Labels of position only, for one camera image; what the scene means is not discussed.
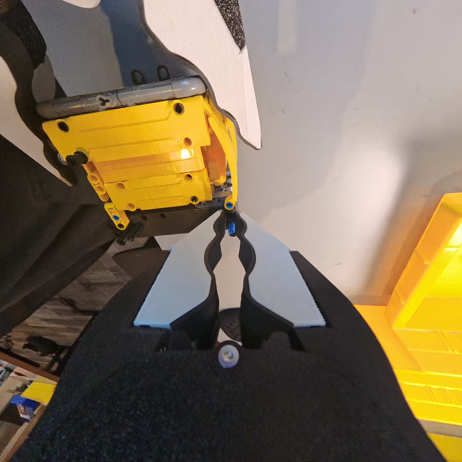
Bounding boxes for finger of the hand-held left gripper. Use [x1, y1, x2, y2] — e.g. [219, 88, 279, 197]
[0, 44, 73, 185]
[141, 0, 262, 150]

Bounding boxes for yellow toy block robot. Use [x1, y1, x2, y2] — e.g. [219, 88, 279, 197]
[36, 76, 239, 246]

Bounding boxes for grey desk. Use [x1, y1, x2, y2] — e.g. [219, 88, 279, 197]
[22, 0, 462, 311]

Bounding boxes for colourful printed box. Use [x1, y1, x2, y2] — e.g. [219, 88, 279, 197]
[0, 354, 60, 462]

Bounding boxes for yellow plastic bin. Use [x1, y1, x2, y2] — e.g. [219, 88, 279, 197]
[354, 192, 462, 437]

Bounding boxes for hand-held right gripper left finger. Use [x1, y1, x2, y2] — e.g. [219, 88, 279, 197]
[134, 213, 224, 331]

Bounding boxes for person's dark pants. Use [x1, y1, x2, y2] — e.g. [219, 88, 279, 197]
[0, 137, 145, 333]

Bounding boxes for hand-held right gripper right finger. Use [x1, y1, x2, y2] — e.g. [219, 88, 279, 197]
[236, 212, 326, 330]

